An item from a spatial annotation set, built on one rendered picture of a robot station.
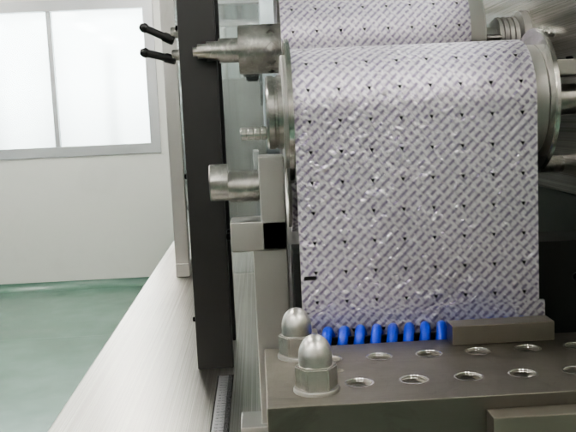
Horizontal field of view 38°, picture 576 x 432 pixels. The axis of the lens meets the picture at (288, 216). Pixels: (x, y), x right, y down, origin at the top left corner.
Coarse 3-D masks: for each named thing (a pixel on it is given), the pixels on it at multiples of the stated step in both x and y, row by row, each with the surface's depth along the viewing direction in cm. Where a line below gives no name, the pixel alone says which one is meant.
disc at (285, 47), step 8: (288, 48) 80; (288, 56) 79; (288, 64) 78; (288, 72) 78; (288, 80) 78; (288, 88) 78; (288, 96) 78; (288, 104) 78; (288, 112) 78; (288, 120) 79; (288, 168) 85; (288, 176) 86
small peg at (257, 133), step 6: (264, 126) 85; (240, 132) 85; (246, 132) 85; (252, 132) 85; (258, 132) 85; (264, 132) 85; (240, 138) 85; (246, 138) 85; (252, 138) 85; (258, 138) 85; (264, 138) 85
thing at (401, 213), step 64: (320, 128) 79; (384, 128) 79; (448, 128) 79; (512, 128) 80; (320, 192) 80; (384, 192) 80; (448, 192) 80; (512, 192) 80; (320, 256) 80; (384, 256) 81; (448, 256) 81; (512, 256) 81
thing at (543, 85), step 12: (528, 48) 83; (540, 60) 81; (540, 72) 80; (540, 84) 80; (540, 96) 80; (540, 108) 80; (540, 120) 81; (288, 132) 80; (540, 132) 81; (288, 144) 80; (540, 144) 83; (288, 156) 82
